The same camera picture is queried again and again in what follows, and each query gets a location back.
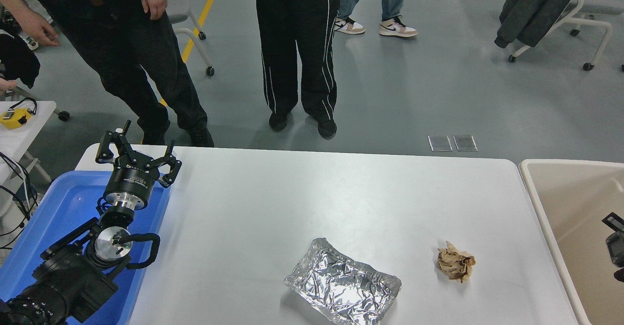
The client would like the person's right hand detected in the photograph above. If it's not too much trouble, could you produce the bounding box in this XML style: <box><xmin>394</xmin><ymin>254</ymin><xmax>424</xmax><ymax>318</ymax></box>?
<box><xmin>17</xmin><ymin>9</ymin><xmax>61</xmax><ymax>48</ymax></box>

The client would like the large pale bin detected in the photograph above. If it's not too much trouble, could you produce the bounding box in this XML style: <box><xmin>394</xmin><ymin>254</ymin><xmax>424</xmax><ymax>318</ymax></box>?
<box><xmin>519</xmin><ymin>158</ymin><xmax>624</xmax><ymax>325</ymax></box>

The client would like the crumpled tan paper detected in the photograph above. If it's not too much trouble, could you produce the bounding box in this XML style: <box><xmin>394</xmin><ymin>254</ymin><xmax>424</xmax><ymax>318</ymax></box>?
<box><xmin>437</xmin><ymin>241</ymin><xmax>476</xmax><ymax>283</ymax></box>

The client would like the white chair under jacket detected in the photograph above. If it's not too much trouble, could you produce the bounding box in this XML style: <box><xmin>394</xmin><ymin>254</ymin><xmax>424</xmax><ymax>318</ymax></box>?
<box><xmin>508</xmin><ymin>0</ymin><xmax>624</xmax><ymax>71</ymax></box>

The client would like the blue plastic tray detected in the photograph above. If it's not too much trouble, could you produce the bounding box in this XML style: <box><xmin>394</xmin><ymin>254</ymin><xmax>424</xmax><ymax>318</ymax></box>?
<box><xmin>0</xmin><ymin>170</ymin><xmax>172</xmax><ymax>325</ymax></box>

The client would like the person in striped trousers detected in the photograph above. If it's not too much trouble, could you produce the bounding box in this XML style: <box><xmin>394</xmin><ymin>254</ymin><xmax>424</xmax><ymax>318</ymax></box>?
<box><xmin>253</xmin><ymin>0</ymin><xmax>343</xmax><ymax>140</ymax></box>

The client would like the yellow handheld device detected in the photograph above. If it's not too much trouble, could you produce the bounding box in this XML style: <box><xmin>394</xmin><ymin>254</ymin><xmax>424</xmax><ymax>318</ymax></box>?
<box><xmin>0</xmin><ymin>97</ymin><xmax>38</xmax><ymax>130</ymax></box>

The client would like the black cable bundle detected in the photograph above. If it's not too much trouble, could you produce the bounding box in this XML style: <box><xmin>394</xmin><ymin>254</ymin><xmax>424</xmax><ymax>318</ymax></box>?
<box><xmin>0</xmin><ymin>152</ymin><xmax>40</xmax><ymax>250</ymax></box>

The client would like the black garment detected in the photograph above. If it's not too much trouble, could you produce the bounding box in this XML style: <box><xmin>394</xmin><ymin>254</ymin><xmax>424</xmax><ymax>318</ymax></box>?
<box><xmin>0</xmin><ymin>30</ymin><xmax>41</xmax><ymax>89</ymax></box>

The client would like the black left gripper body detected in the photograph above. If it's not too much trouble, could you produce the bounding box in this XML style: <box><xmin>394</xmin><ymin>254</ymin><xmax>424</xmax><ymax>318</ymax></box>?
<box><xmin>102</xmin><ymin>152</ymin><xmax>165</xmax><ymax>202</ymax></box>

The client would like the crumpled foil tray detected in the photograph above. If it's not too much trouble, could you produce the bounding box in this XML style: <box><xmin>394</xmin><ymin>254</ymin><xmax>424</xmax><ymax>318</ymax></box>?
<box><xmin>284</xmin><ymin>238</ymin><xmax>402</xmax><ymax>325</ymax></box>

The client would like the small white side table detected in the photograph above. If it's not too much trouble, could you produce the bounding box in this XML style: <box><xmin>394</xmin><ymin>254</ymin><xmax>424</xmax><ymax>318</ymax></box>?
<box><xmin>0</xmin><ymin>100</ymin><xmax>58</xmax><ymax>218</ymax></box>

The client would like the clear floor plate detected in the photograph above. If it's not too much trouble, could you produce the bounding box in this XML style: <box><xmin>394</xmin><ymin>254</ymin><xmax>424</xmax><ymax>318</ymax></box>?
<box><xmin>453</xmin><ymin>135</ymin><xmax>479</xmax><ymax>152</ymax></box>
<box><xmin>428</xmin><ymin>135</ymin><xmax>454</xmax><ymax>152</ymax></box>

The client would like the white-framed caster chair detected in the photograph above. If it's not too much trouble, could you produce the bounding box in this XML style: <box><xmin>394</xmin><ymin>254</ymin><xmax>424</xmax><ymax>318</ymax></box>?
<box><xmin>163</xmin><ymin>0</ymin><xmax>215</xmax><ymax>77</ymax></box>

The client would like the person in plain black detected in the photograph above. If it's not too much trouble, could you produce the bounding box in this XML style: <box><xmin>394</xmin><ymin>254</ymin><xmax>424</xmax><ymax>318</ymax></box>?
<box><xmin>0</xmin><ymin>0</ymin><xmax>215</xmax><ymax>148</ymax></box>

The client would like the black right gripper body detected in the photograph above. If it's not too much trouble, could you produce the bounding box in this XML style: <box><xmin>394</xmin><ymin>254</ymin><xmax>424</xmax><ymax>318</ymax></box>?
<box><xmin>605</xmin><ymin>230</ymin><xmax>624</xmax><ymax>268</ymax></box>

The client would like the dark grey jacket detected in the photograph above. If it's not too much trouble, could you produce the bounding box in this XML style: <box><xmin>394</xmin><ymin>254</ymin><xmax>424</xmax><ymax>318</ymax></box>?
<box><xmin>495</xmin><ymin>0</ymin><xmax>579</xmax><ymax>49</ymax></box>

